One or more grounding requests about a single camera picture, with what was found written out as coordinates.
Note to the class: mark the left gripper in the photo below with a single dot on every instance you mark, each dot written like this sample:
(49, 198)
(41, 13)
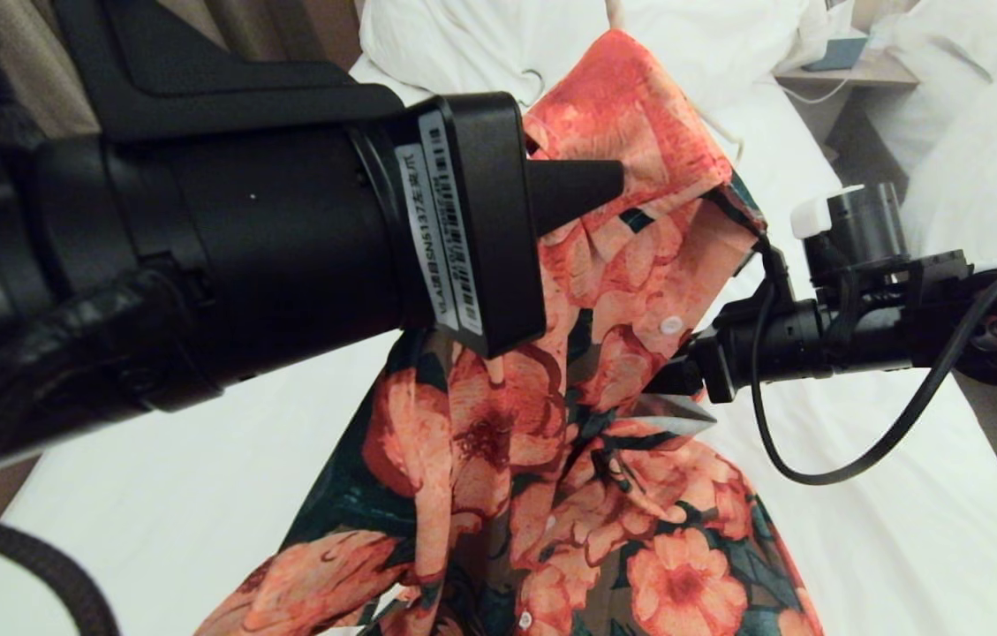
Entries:
(286, 238)

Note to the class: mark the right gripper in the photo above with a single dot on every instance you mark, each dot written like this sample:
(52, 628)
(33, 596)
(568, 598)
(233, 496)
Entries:
(781, 340)

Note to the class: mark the orange floral shirt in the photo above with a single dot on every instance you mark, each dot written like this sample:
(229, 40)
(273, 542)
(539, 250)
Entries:
(622, 291)

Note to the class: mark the white hanger hook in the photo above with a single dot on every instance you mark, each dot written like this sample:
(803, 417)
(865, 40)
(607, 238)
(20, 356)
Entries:
(535, 81)

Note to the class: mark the white bed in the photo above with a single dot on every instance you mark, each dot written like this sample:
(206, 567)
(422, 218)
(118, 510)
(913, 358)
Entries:
(984, 132)
(860, 548)

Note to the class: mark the white pillow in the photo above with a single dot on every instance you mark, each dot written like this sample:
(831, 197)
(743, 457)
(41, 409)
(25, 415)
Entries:
(480, 35)

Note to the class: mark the wooden nightstand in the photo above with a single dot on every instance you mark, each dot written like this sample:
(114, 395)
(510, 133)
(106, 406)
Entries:
(851, 97)

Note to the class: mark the blue grey box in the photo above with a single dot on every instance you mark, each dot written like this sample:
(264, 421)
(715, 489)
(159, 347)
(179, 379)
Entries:
(834, 55)

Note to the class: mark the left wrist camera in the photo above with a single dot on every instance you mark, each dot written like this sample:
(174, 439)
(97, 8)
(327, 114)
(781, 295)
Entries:
(198, 53)

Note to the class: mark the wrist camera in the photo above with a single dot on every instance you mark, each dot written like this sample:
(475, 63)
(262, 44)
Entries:
(860, 221)
(198, 53)

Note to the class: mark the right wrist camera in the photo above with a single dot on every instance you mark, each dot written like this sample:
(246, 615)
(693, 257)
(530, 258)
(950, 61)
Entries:
(860, 221)

